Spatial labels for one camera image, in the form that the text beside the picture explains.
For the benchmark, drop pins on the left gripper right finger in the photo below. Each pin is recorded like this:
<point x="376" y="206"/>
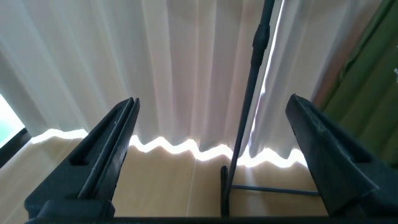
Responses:
<point x="342" y="168"/>

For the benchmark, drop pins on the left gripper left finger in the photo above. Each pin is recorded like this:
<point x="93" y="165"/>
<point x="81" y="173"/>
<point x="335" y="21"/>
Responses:
<point x="93" y="168"/>

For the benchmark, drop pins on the green garment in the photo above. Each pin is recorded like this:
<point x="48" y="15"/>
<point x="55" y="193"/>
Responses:
<point x="370" y="93"/>

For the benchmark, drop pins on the black clothes rack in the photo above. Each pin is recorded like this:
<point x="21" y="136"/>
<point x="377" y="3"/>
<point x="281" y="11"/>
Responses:
<point x="245" y="102"/>

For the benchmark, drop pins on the window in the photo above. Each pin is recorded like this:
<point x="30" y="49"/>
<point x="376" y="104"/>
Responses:
<point x="9" y="130"/>

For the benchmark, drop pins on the beige curtain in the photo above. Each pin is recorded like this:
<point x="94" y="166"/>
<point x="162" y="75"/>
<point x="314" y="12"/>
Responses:
<point x="140" y="62"/>

